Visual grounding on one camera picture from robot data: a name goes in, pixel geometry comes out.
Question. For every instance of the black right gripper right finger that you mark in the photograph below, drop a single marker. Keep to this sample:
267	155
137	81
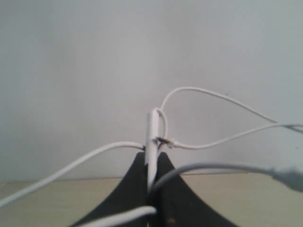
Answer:
178	206

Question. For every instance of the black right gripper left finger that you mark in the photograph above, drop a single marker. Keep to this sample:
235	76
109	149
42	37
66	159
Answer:
130	193

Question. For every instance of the white wired earphones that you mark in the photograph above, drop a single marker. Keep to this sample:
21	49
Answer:
159	171

